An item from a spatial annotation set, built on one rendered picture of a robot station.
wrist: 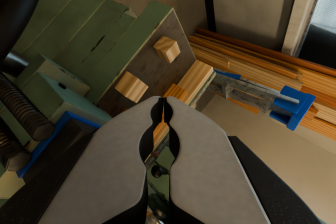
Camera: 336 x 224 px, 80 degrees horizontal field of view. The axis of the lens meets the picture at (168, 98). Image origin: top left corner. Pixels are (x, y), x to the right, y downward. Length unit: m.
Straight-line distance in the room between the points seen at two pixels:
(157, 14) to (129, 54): 0.09
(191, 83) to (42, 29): 0.40
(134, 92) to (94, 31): 0.18
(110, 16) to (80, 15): 0.10
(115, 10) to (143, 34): 0.12
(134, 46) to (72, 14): 0.24
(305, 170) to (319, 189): 0.22
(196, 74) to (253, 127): 2.54
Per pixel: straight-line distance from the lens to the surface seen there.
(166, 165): 0.40
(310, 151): 3.03
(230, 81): 1.24
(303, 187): 2.89
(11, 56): 0.38
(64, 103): 0.27
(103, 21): 0.49
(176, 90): 0.48
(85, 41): 0.48
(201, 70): 0.51
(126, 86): 0.36
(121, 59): 0.39
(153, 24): 0.40
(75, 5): 0.61
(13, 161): 0.28
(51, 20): 0.63
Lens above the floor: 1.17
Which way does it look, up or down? 32 degrees down
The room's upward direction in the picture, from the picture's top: 123 degrees clockwise
